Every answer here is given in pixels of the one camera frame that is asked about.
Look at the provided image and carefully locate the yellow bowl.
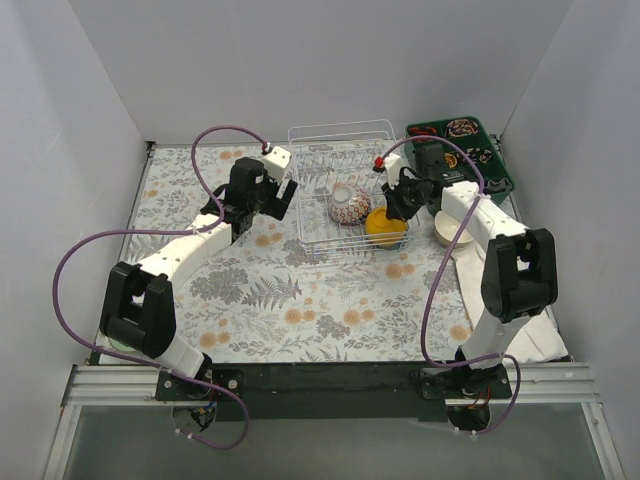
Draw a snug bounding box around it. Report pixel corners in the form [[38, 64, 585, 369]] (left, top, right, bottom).
[[365, 207, 390, 249]]

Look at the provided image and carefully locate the dark blue bowl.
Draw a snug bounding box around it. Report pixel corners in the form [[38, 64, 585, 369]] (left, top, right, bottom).
[[380, 219, 408, 250]]

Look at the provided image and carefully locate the cream white bowl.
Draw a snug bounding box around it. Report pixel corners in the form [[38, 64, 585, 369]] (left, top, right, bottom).
[[434, 211, 473, 249]]

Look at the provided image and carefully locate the red patterned bowl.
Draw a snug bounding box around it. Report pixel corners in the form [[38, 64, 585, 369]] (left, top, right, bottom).
[[328, 183, 371, 226]]

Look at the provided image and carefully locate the white wire dish rack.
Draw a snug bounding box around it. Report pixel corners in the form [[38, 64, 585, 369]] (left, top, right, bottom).
[[288, 119, 420, 258]]

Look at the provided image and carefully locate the green compartment tray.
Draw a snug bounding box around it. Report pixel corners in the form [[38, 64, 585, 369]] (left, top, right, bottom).
[[404, 116, 515, 205]]

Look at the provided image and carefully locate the mint green bowl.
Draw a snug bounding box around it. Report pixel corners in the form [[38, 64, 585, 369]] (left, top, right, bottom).
[[107, 337, 134, 353]]

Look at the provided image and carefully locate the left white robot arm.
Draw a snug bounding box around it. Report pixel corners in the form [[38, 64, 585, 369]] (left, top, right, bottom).
[[100, 147, 297, 400]]

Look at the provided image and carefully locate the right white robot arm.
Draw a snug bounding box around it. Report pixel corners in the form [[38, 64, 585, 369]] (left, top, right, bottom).
[[374, 137, 558, 399]]

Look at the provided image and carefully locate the white cloth towel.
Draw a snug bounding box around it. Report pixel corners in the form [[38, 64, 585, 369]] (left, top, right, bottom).
[[452, 242, 568, 363]]

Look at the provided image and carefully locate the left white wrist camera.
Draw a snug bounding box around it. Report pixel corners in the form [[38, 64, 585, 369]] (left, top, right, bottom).
[[262, 142, 292, 184]]

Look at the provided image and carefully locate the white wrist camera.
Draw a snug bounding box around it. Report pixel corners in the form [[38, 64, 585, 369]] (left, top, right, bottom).
[[262, 142, 292, 184], [373, 153, 409, 189]]

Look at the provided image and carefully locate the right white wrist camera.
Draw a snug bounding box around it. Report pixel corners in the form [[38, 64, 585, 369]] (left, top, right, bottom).
[[373, 153, 409, 189]]

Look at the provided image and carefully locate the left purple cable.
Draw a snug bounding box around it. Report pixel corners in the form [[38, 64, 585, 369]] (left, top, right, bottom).
[[52, 126, 250, 451]]

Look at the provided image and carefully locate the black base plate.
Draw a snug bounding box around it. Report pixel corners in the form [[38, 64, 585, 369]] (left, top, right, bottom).
[[154, 361, 512, 422]]

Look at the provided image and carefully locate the aluminium frame rail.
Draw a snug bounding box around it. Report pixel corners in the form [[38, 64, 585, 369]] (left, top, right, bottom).
[[62, 362, 601, 406]]

